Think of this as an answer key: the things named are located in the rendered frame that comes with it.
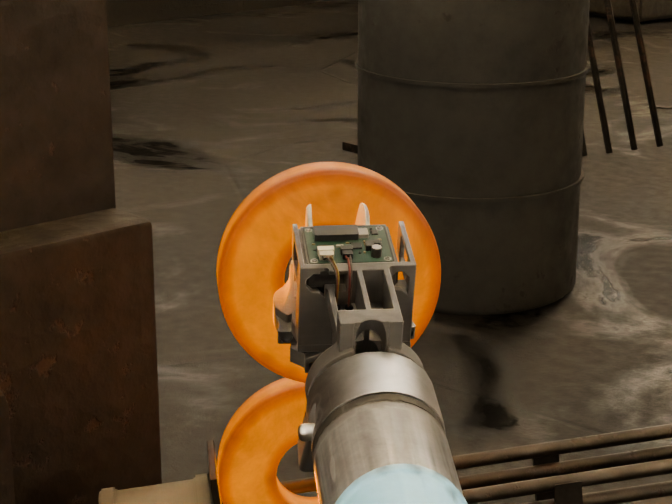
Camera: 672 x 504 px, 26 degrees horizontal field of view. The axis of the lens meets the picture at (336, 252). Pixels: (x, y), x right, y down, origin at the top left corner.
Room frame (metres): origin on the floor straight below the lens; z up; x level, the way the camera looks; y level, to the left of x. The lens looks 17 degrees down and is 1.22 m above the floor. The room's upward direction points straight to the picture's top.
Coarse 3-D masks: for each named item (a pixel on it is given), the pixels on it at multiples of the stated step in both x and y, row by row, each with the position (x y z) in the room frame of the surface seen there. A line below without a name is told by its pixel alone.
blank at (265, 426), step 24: (288, 384) 1.07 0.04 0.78; (240, 408) 1.08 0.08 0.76; (264, 408) 1.05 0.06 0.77; (288, 408) 1.06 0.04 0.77; (240, 432) 1.05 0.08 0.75; (264, 432) 1.05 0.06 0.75; (288, 432) 1.06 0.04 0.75; (240, 456) 1.05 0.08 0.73; (264, 456) 1.05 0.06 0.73; (240, 480) 1.05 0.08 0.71; (264, 480) 1.05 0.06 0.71
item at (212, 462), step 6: (210, 444) 1.09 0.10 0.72; (210, 450) 1.08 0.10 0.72; (210, 456) 1.07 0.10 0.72; (210, 462) 1.06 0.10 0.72; (216, 462) 1.08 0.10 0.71; (210, 468) 1.05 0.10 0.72; (216, 468) 1.05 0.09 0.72; (210, 474) 1.04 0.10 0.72; (216, 474) 1.04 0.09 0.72; (210, 480) 1.03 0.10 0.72; (216, 480) 1.03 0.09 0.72; (216, 486) 1.03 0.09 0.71; (216, 492) 1.03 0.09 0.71; (216, 498) 1.03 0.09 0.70
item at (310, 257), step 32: (384, 224) 0.88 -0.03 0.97; (320, 256) 0.83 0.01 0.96; (352, 256) 0.84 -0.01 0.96; (384, 256) 0.84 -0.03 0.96; (320, 288) 0.84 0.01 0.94; (352, 288) 0.82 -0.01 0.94; (384, 288) 0.82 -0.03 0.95; (320, 320) 0.83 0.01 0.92; (352, 320) 0.77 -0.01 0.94; (384, 320) 0.77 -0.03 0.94; (320, 352) 0.84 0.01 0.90; (352, 352) 0.77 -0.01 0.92
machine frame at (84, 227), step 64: (0, 0) 1.20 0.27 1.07; (64, 0) 1.24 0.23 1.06; (0, 64) 1.20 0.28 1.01; (64, 64) 1.24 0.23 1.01; (0, 128) 1.19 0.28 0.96; (64, 128) 1.23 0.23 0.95; (0, 192) 1.19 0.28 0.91; (64, 192) 1.23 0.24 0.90; (0, 256) 1.13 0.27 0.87; (64, 256) 1.17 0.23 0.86; (128, 256) 1.21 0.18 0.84; (0, 320) 1.12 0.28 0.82; (64, 320) 1.16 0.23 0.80; (128, 320) 1.21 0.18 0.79; (0, 384) 1.12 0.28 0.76; (64, 384) 1.16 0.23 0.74; (128, 384) 1.21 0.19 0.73; (64, 448) 1.16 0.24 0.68; (128, 448) 1.20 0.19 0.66
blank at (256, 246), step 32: (256, 192) 0.97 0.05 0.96; (288, 192) 0.96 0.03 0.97; (320, 192) 0.96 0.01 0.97; (352, 192) 0.96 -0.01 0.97; (384, 192) 0.97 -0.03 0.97; (256, 224) 0.95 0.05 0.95; (288, 224) 0.96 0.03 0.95; (320, 224) 0.96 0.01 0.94; (352, 224) 0.96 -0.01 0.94; (416, 224) 0.97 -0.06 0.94; (224, 256) 0.95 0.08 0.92; (256, 256) 0.95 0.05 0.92; (288, 256) 0.96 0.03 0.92; (416, 256) 0.97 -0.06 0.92; (224, 288) 0.95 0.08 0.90; (256, 288) 0.95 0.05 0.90; (416, 288) 0.97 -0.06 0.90; (256, 320) 0.95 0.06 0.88; (416, 320) 0.97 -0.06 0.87; (256, 352) 0.95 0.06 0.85; (288, 352) 0.95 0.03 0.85
